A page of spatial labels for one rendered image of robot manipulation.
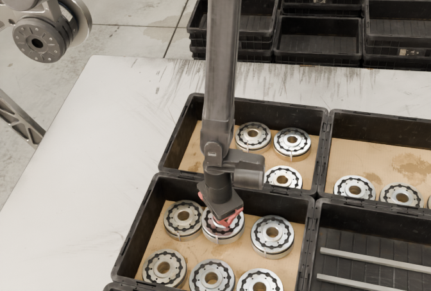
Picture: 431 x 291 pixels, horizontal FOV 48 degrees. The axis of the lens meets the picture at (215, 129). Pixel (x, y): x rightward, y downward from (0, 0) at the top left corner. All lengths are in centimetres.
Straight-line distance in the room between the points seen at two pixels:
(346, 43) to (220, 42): 168
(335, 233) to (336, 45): 143
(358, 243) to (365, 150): 29
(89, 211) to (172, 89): 57
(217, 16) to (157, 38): 245
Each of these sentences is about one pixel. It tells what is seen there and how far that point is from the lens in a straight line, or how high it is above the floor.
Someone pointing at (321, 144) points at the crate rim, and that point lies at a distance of 125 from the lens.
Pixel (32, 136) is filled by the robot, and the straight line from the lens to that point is 199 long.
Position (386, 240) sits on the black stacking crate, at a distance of 123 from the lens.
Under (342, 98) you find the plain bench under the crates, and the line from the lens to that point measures 172.
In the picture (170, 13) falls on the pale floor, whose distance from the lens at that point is 352.
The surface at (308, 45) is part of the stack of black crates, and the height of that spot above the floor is 38.
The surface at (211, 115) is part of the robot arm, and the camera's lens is 92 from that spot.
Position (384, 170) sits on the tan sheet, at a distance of 135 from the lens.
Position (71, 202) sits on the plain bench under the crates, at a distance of 153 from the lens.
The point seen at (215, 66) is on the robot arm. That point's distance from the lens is 88.
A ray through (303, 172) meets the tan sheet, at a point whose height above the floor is 83.
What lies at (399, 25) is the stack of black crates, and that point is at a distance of 247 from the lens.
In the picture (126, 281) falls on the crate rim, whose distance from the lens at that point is 108.
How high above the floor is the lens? 186
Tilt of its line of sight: 46 degrees down
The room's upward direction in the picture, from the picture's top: 7 degrees counter-clockwise
